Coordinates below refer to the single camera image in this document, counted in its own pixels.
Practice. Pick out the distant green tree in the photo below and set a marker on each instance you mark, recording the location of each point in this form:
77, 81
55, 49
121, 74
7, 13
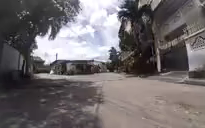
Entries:
113, 56

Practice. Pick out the low building with dark roof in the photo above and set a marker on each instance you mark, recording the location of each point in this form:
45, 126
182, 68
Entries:
75, 66

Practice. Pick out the tall palm tree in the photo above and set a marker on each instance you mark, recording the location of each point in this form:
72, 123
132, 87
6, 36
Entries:
136, 33

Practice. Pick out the pole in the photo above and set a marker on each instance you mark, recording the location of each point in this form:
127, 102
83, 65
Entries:
56, 56

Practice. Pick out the grey concrete road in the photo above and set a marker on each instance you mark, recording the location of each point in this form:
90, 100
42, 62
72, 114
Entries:
133, 103

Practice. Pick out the large leafy tree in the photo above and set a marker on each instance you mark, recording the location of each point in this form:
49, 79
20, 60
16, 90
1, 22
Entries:
30, 23

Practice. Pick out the grey multi-storey building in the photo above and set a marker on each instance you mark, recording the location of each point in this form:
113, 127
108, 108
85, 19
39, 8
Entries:
183, 36

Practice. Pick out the raised concrete kerb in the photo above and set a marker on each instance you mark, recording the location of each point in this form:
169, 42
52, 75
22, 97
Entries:
190, 79

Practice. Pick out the pale boundary wall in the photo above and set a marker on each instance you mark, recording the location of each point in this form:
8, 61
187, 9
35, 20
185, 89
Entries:
8, 60

